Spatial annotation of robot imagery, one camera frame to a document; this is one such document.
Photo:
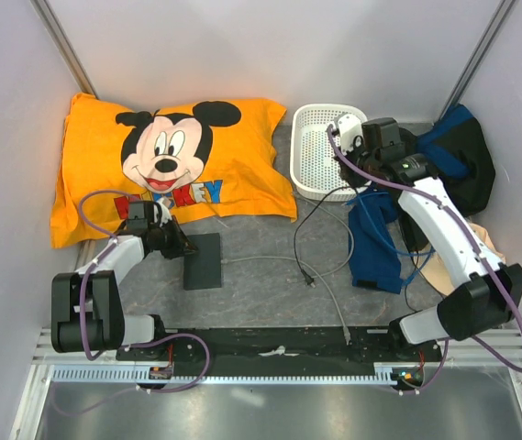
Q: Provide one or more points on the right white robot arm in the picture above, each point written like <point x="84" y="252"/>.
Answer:
<point x="486" y="291"/>

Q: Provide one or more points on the beige bucket hat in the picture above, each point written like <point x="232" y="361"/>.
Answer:
<point x="446" y="271"/>

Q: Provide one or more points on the dark grey network switch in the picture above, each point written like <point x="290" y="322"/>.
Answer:
<point x="202" y="269"/>

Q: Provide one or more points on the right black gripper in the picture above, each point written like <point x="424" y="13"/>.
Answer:
<point x="357" y="150"/>

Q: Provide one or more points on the black power adapter brick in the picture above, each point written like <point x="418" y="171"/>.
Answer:
<point x="414" y="239"/>

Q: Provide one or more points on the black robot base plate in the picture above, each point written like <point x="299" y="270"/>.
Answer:
<point x="298" y="350"/>

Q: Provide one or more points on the blue and black garment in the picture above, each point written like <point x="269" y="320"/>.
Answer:
<point x="466" y="173"/>

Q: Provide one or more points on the white perforated plastic basket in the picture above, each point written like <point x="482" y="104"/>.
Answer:
<point x="313" y="168"/>

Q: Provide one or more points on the orange Mickey Mouse pillow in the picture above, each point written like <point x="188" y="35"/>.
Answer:
<point x="212" y="158"/>

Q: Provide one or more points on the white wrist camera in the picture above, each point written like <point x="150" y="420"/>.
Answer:
<point x="348" y="127"/>
<point x="164" y="216"/>

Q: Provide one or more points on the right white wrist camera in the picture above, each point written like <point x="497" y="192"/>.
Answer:
<point x="348" y="127"/>

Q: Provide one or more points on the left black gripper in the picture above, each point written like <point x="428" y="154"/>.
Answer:
<point x="181" y="244"/>

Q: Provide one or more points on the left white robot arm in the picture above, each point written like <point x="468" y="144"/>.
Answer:
<point x="86" y="311"/>

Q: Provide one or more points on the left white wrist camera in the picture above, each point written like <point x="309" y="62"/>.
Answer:
<point x="164" y="216"/>

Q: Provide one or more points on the white slotted cable duct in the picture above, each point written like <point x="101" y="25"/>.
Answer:
<point x="145" y="375"/>

